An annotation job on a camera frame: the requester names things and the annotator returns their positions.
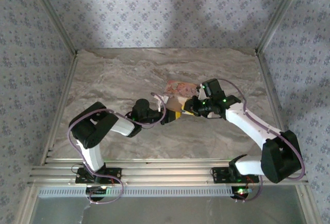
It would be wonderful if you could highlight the aluminium table side rail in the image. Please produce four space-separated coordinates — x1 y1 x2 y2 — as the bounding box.
255 49 303 165
40 51 79 165

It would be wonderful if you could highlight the grey slotted cable duct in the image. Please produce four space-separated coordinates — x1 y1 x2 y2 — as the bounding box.
38 186 233 198

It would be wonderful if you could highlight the aluminium rail beam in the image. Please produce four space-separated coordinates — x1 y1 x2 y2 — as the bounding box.
28 158 309 185

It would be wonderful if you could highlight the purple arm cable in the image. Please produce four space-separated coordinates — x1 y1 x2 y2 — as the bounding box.
67 92 168 179
218 78 306 181

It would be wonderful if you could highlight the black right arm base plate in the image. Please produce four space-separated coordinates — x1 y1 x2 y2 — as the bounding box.
211 167 260 184

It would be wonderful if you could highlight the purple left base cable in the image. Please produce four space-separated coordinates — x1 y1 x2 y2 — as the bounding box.
87 174 125 204

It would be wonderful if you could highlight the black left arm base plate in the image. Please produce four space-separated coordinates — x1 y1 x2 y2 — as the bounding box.
75 167 122 184

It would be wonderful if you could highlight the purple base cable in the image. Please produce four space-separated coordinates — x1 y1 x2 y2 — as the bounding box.
235 168 264 203
87 174 125 204

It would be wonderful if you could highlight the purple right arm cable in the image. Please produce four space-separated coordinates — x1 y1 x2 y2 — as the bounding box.
218 78 306 181

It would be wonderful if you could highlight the aluminium frame post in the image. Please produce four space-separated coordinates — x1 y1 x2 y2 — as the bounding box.
27 0 78 55
254 0 307 54

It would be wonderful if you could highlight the pink illustrated wooden box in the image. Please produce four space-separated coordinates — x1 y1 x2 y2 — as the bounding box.
163 79 201 111

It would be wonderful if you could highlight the controller board green light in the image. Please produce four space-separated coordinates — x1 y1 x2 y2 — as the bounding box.
232 185 252 201
86 185 111 201

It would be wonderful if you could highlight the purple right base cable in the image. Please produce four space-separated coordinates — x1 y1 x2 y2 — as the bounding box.
235 168 264 203

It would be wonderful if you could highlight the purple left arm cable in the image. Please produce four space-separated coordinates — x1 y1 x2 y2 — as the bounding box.
67 92 168 179

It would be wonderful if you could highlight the left controller board green light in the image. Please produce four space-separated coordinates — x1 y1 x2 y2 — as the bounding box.
86 185 111 201

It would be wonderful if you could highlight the right controller board green light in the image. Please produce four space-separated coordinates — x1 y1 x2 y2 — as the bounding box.
232 185 252 201

